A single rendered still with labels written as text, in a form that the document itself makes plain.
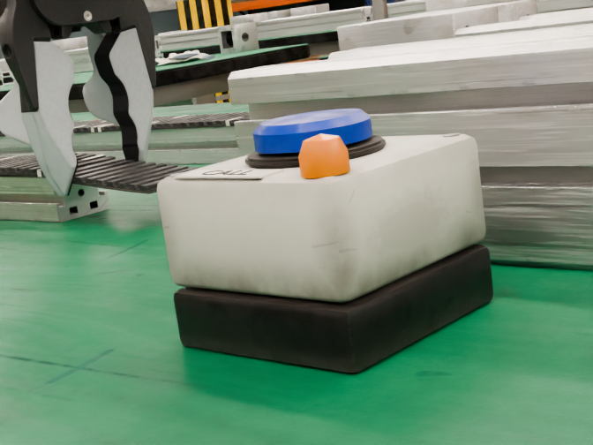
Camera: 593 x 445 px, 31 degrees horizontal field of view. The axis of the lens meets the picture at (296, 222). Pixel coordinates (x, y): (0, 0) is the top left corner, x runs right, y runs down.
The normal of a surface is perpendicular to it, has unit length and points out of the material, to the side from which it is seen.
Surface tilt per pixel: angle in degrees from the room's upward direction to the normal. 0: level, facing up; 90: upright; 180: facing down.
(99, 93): 99
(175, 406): 0
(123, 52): 90
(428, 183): 90
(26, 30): 90
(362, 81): 90
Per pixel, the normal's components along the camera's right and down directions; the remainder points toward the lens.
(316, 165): -0.33, 0.23
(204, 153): -0.66, 0.23
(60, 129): 0.73, 0.03
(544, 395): -0.14, -0.97
